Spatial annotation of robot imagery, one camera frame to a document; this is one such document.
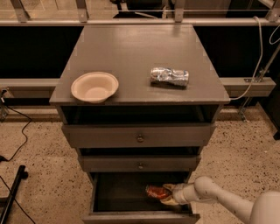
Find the top grey drawer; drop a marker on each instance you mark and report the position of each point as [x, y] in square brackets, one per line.
[136, 136]

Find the metal railing frame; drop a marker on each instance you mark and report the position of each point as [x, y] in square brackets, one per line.
[94, 12]

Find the grey drawer cabinet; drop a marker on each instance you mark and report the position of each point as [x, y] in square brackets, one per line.
[129, 52]

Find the red crushed coke can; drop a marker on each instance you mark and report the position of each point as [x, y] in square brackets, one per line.
[157, 192]

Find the black stand leg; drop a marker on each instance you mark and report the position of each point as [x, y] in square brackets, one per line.
[6, 202]

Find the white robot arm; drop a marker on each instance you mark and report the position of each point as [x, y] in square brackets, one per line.
[265, 210]

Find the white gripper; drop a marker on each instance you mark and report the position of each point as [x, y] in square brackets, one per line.
[179, 192]

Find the middle grey drawer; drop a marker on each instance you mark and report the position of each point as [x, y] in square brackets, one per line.
[177, 163]

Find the white paper bowl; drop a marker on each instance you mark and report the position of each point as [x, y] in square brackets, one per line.
[94, 87]

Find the bottom grey open drawer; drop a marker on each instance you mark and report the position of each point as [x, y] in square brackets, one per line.
[121, 198]

